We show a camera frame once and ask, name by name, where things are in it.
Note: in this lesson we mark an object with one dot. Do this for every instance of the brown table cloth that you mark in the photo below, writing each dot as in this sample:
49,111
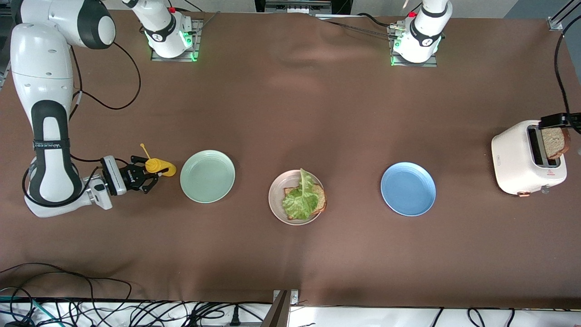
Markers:
290,113

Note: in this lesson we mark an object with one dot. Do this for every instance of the blue plate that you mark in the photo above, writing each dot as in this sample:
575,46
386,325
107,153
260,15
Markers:
408,189

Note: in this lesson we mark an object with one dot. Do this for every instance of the yellow mustard squeeze bottle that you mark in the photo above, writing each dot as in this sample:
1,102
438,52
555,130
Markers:
165,169

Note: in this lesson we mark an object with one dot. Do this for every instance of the green lettuce leaf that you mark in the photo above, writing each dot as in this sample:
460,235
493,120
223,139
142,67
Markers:
300,200

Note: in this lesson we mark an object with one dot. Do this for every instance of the beige plate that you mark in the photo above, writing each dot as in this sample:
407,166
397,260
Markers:
276,197

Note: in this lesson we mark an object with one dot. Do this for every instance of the aluminium bracket post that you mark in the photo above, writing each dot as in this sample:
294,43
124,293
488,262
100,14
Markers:
282,309

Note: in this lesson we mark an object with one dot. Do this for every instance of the black equipment box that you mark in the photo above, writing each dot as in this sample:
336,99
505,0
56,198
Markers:
302,5

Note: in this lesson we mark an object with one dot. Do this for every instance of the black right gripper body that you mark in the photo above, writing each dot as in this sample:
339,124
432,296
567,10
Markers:
131,175

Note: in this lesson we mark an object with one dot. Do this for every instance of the brown bread slice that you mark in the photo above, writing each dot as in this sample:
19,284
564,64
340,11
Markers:
553,143
322,200

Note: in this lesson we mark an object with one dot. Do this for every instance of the black power plug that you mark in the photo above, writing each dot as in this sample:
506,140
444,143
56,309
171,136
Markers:
234,316

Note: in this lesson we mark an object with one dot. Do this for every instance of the mint green plate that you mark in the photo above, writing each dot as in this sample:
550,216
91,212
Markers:
207,176

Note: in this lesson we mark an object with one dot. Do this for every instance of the white toaster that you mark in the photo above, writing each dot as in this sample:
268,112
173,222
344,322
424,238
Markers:
515,163

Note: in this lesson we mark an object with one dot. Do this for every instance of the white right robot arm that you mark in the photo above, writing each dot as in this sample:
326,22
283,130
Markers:
41,68

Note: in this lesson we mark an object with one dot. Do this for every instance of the aluminium frame profile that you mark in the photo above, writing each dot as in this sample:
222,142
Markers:
563,16

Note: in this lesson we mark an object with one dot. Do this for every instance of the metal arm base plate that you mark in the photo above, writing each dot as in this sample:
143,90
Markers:
394,56
198,43

